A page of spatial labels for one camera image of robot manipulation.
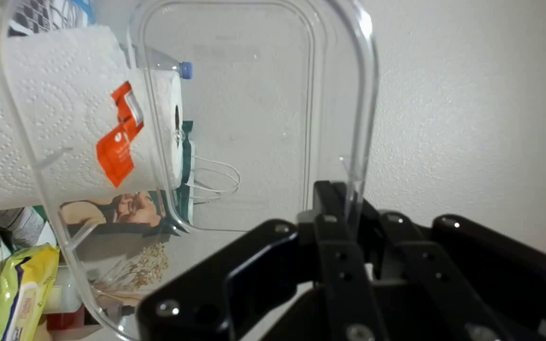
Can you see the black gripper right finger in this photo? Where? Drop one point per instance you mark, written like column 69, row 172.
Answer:
column 488, row 285

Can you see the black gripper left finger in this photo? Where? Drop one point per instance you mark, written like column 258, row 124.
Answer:
column 236, row 285

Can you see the clear plastic bowl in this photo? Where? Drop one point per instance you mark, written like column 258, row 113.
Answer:
column 342, row 96

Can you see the green paper gift bag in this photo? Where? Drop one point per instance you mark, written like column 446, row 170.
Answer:
column 133, row 209

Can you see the yellow green packet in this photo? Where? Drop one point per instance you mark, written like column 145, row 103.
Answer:
column 20, row 291

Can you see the white paper towel roll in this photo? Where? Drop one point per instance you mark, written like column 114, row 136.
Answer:
column 33, row 126

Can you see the black white keyboard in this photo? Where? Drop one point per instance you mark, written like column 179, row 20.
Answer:
column 52, row 12

